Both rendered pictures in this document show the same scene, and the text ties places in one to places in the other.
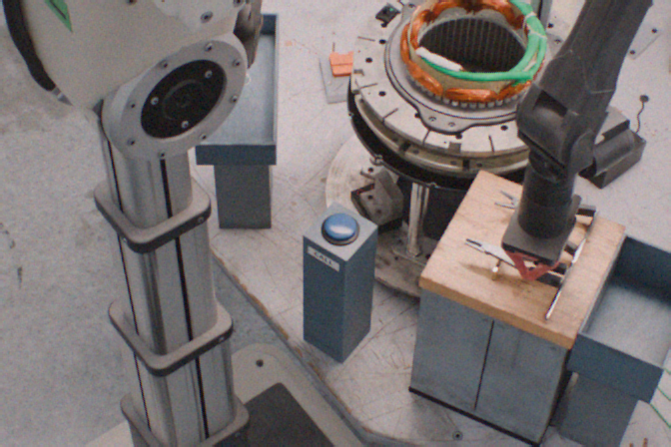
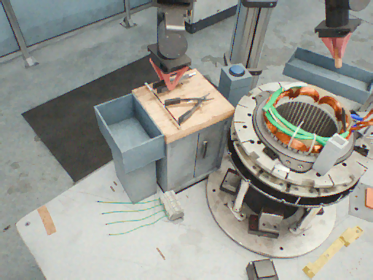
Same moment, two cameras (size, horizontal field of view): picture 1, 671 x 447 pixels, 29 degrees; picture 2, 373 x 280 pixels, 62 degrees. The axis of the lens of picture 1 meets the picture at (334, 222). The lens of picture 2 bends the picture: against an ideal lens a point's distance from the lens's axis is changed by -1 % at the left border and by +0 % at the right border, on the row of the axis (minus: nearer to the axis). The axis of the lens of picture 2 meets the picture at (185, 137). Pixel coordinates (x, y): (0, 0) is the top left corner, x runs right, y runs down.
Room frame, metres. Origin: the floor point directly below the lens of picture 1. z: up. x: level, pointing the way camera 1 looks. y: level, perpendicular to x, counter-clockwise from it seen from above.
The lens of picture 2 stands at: (1.26, -0.76, 1.62)
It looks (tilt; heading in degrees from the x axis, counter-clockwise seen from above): 49 degrees down; 120
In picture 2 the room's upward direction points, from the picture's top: 4 degrees clockwise
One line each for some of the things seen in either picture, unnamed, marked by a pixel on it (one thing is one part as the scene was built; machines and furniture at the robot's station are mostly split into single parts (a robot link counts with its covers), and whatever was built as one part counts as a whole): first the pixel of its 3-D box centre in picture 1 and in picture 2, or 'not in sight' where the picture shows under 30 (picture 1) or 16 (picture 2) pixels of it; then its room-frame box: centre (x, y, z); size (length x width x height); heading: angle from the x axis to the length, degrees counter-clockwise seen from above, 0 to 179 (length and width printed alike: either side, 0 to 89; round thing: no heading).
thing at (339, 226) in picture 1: (340, 226); (237, 69); (0.99, -0.01, 1.04); 0.04 x 0.04 x 0.01
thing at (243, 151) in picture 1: (242, 143); (314, 103); (1.23, 0.14, 0.92); 0.25 x 0.11 x 0.28; 2
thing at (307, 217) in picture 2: not in sight; (313, 209); (1.35, -0.24, 0.91); 0.02 x 0.02 x 0.21
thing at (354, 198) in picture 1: (375, 208); not in sight; (1.20, -0.06, 0.81); 0.08 x 0.05 x 0.02; 26
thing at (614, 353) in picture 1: (620, 358); (132, 156); (0.88, -0.38, 0.92); 0.17 x 0.11 x 0.28; 154
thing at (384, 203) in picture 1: (381, 198); not in sight; (1.19, -0.07, 0.85); 0.06 x 0.04 x 0.05; 26
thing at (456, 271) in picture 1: (523, 255); (182, 102); (0.94, -0.24, 1.05); 0.20 x 0.19 x 0.02; 64
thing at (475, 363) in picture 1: (509, 317); (181, 138); (0.94, -0.24, 0.91); 0.19 x 0.19 x 0.26; 64
